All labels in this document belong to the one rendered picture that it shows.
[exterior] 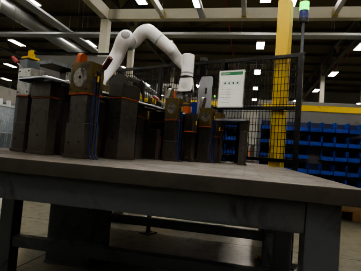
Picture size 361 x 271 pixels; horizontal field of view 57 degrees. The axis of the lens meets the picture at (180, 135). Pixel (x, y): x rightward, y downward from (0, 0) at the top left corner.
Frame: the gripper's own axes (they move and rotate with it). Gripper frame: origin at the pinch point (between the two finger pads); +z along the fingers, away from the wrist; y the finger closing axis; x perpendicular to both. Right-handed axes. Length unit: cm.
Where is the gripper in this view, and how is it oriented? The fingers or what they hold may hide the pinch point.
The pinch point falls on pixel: (185, 99)
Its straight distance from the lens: 229.7
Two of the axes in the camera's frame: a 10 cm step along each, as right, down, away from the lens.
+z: -0.8, 10.0, -0.5
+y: 8.6, 0.4, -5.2
